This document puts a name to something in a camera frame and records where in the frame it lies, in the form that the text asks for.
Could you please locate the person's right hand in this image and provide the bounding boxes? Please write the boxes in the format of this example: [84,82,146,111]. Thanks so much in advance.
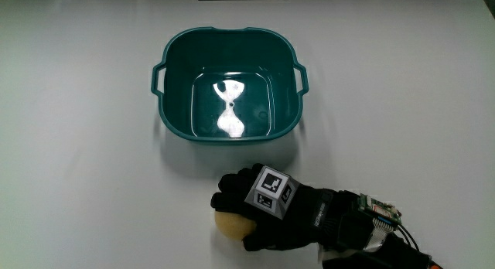
[210,162,403,253]

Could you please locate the green plastic basin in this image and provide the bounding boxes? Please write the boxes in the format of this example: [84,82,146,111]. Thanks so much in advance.
[150,26,310,144]

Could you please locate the person's right forearm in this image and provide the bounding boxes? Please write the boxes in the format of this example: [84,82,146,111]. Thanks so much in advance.
[317,231,444,269]

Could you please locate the yellow pear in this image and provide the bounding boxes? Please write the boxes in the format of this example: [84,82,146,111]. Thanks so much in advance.
[214,209,258,241]

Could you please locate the white desk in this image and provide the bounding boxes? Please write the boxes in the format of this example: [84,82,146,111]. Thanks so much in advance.
[0,0,495,269]

